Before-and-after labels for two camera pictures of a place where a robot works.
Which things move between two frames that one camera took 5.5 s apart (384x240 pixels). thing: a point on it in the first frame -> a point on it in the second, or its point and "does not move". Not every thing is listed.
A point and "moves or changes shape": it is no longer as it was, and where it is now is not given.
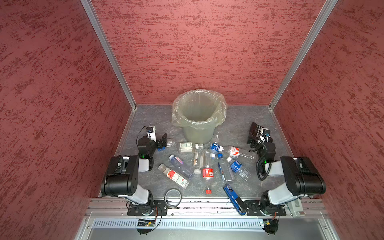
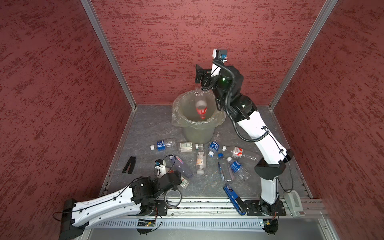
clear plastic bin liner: (199, 109) does not move
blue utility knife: (237, 201) does not move
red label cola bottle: (208, 171) -> (201, 103)
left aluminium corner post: (97, 24) does not move
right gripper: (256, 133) -> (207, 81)
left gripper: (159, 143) -> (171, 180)
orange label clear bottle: (197, 163) moves or changes shape
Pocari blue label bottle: (237, 167) does not move
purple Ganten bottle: (182, 166) does not move
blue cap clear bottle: (226, 170) does not move
